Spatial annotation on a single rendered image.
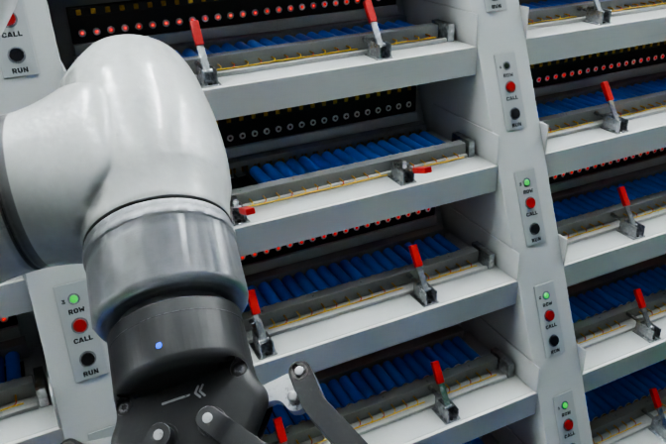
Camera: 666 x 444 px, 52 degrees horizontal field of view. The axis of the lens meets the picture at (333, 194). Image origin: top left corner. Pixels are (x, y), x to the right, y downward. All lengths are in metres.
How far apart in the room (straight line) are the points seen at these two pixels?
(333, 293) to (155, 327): 0.71
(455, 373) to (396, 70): 0.50
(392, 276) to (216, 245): 0.73
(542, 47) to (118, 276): 0.94
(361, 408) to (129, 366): 0.78
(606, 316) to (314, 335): 0.59
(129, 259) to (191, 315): 0.05
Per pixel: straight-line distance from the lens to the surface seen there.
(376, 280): 1.09
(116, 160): 0.42
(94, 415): 0.95
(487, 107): 1.12
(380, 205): 1.02
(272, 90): 0.97
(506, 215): 1.14
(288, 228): 0.97
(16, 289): 0.92
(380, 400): 1.14
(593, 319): 1.37
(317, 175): 1.02
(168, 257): 0.38
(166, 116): 0.43
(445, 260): 1.15
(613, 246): 1.30
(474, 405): 1.18
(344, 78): 1.01
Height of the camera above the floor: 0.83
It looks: 5 degrees down
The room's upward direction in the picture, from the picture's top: 11 degrees counter-clockwise
